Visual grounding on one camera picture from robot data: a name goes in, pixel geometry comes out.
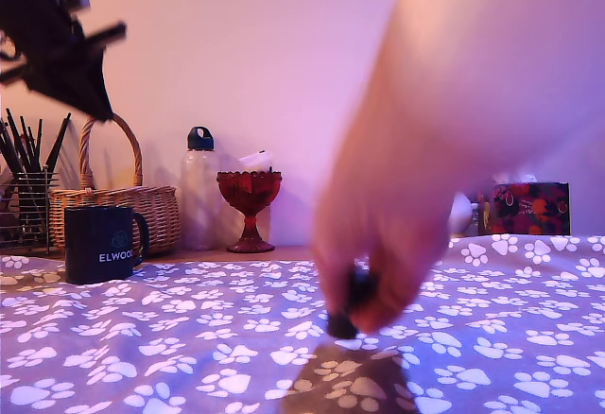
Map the dark coffee capsule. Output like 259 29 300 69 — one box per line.
325 265 379 340

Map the person's hand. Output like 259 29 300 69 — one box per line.
314 78 535 335

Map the dark mug with white lettering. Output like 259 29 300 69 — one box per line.
64 205 151 286

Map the clear bottle with dark cap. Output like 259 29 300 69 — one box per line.
181 125 223 251

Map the white packet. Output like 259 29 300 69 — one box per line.
238 148 277 173

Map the red glass goblet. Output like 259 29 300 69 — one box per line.
216 170 284 254

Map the paw print cloth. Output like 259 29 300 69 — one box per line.
0 233 605 414

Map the white tissue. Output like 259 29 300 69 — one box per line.
492 172 540 184

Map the floral tissue box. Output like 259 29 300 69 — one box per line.
476 181 572 237

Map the black utensil handle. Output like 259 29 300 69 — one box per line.
43 112 73 172
5 107 30 173
32 117 43 173
18 114 37 173

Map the wire utensil rack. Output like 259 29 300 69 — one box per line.
0 170 61 255

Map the wicker basket with handle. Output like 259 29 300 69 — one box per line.
49 112 182 257

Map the small white round camera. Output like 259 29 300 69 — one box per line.
447 191 475 238

